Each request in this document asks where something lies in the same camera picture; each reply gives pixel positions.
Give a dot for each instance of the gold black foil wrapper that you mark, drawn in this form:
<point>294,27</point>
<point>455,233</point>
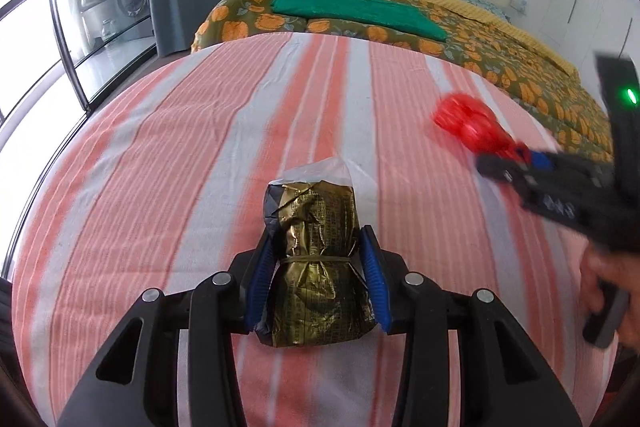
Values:
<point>317,294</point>

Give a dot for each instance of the striped pink white tablecloth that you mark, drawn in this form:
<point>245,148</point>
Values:
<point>167,182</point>

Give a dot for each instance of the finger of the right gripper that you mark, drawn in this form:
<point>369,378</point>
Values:
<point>524,156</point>

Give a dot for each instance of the person's right hand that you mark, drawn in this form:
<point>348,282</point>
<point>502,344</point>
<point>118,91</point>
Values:
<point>621,270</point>

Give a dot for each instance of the folded green cloth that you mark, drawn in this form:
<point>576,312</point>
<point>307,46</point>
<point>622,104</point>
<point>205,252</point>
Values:
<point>396,15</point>

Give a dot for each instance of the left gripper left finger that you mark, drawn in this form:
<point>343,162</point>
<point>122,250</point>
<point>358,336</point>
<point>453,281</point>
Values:
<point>133,378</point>

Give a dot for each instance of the pumpkin pattern green quilt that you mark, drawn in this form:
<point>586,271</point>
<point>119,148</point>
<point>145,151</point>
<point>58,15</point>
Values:
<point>536,77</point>

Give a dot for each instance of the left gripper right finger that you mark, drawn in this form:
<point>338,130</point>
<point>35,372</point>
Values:
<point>504,378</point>

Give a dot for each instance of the red plastic bag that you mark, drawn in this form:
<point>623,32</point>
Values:
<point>473,123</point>

